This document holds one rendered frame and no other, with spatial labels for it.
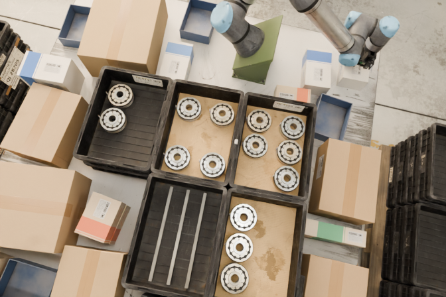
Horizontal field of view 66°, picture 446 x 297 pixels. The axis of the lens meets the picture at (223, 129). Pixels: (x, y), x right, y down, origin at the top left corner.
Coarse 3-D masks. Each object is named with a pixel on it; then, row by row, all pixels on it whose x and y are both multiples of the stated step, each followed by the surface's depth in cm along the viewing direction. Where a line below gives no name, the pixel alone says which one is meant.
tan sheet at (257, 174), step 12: (252, 108) 149; (264, 108) 149; (276, 120) 148; (276, 132) 146; (276, 144) 144; (300, 144) 145; (240, 156) 142; (264, 156) 142; (276, 156) 142; (240, 168) 140; (252, 168) 140; (264, 168) 141; (276, 168) 141; (300, 168) 141; (240, 180) 139; (252, 180) 139; (264, 180) 139; (288, 180) 139; (288, 192) 138
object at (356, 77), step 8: (344, 72) 161; (352, 72) 161; (360, 72) 161; (368, 72) 161; (336, 80) 169; (344, 80) 162; (352, 80) 161; (360, 80) 160; (352, 88) 168; (360, 88) 166
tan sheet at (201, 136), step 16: (192, 96) 150; (176, 112) 147; (208, 112) 148; (176, 128) 145; (192, 128) 145; (208, 128) 145; (224, 128) 146; (176, 144) 143; (192, 144) 143; (208, 144) 143; (224, 144) 143; (192, 160) 141; (224, 176) 139
